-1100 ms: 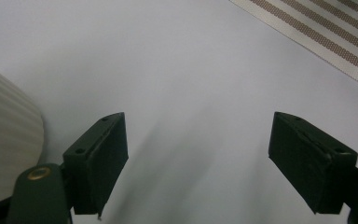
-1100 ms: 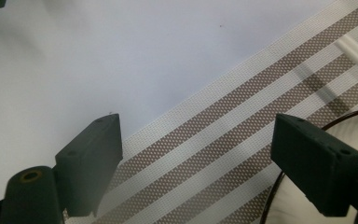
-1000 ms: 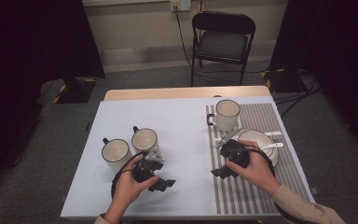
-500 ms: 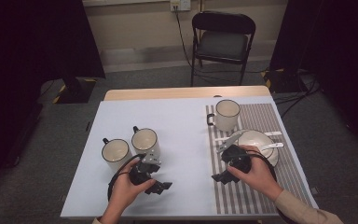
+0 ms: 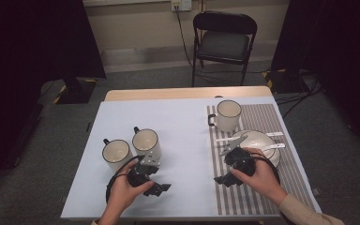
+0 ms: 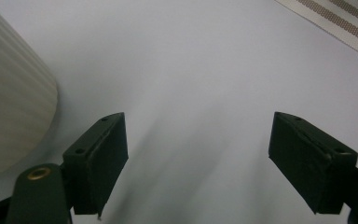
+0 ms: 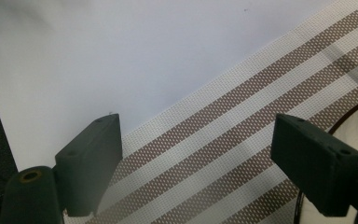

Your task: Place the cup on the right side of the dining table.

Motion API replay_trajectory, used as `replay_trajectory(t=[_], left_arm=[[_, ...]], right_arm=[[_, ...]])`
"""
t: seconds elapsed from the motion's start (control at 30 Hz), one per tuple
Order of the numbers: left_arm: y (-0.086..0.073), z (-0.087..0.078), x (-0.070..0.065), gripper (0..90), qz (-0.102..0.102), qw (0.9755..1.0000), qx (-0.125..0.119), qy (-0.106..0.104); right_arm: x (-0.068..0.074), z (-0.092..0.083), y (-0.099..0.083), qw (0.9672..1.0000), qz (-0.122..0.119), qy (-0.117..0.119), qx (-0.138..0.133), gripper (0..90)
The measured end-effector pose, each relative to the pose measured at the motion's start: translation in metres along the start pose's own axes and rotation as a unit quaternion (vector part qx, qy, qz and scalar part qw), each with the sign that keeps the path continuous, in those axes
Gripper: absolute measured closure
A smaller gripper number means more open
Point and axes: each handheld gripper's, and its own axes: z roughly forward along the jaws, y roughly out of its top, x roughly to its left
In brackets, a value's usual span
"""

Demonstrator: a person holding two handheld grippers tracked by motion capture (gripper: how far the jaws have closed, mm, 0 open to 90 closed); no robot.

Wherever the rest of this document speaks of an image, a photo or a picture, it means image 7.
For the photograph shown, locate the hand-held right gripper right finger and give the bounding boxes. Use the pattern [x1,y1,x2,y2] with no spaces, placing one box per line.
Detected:
[269,113,358,217]

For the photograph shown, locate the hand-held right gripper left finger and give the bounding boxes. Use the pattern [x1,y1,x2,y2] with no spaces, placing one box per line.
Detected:
[53,113,124,217]

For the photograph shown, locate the brown striped woven placemat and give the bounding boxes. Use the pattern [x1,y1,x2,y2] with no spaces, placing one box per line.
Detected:
[63,0,358,224]

